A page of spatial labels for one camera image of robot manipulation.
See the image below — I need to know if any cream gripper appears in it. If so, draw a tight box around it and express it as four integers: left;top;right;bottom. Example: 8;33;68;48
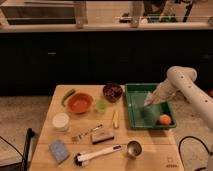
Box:
152;87;168;104

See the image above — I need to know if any small white towel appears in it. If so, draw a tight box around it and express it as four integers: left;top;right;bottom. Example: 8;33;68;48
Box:
144;92;153;106

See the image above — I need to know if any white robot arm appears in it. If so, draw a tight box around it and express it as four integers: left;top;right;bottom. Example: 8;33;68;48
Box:
151;66;213;133

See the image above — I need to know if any metal cup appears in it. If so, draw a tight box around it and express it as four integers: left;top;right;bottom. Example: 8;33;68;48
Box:
127;141;142;158

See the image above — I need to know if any small green cup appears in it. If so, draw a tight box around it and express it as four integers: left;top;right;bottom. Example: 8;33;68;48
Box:
95;100;107;113

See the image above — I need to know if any orange ball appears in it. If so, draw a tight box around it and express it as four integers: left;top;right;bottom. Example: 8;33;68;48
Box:
159;114;172;125

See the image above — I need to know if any green plastic tray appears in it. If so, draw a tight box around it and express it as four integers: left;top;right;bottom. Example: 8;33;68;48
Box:
125;83;176;130

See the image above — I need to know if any dark brown bowl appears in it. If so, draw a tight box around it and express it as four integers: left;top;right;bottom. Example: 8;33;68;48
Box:
103;83;123;103

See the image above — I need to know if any yellow banana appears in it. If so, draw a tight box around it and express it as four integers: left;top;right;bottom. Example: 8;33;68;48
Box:
112;110;119;129

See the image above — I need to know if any black and wood block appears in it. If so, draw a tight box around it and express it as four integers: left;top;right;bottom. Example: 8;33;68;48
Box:
91;130;114;144

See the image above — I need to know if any orange bowl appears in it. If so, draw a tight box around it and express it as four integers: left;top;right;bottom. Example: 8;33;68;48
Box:
67;93;93;114

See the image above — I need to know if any green cucumber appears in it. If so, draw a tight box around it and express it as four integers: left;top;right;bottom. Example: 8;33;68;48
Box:
61;89;76;106

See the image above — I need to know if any white lidded jar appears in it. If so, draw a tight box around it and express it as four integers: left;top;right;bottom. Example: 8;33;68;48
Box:
52;113;70;131

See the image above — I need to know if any blue sponge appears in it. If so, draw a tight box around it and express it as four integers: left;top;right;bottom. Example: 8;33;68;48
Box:
49;139;70;164

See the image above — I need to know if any dark counter cabinet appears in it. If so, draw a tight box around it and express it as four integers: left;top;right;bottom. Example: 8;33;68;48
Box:
0;30;213;96

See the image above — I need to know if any black cable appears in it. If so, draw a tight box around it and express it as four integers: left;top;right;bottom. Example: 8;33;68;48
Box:
177;135;212;171

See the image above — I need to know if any black chair frame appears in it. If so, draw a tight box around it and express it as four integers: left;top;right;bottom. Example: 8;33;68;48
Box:
0;128;35;171

